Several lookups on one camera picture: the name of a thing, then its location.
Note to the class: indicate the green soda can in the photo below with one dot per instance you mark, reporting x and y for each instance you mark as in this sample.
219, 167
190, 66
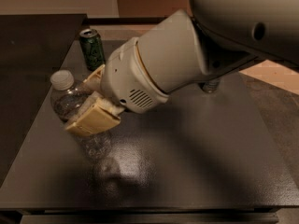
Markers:
92, 48

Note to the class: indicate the clear plastic water bottle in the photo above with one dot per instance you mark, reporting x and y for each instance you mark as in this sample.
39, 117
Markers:
67, 97

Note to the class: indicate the silver blue energy drink can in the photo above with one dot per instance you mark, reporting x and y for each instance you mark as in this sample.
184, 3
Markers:
210, 86

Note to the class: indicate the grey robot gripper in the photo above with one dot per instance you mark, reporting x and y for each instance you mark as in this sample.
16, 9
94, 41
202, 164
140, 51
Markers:
128, 78

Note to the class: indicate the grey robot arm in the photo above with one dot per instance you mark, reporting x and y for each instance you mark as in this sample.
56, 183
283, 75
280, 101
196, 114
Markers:
214, 39

